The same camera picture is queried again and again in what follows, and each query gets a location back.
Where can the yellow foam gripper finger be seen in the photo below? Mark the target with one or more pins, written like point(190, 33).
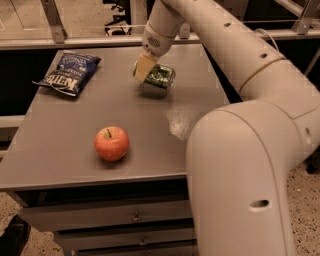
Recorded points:
point(144, 65)

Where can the metal window railing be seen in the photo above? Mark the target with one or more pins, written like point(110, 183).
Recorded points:
point(62, 24)

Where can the blue Kettle chips bag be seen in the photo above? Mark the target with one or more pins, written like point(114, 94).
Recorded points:
point(71, 74)

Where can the red apple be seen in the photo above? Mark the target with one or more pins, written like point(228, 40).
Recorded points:
point(111, 143)

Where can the grey drawer cabinet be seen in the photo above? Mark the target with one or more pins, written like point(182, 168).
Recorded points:
point(105, 171)

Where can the green soda can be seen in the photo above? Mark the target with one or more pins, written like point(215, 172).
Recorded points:
point(161, 76)

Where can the black office chair base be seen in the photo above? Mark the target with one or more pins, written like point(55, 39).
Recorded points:
point(121, 23)

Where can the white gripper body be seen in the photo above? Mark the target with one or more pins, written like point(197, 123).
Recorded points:
point(154, 44)

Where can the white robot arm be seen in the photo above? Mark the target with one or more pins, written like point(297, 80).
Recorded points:
point(238, 157)

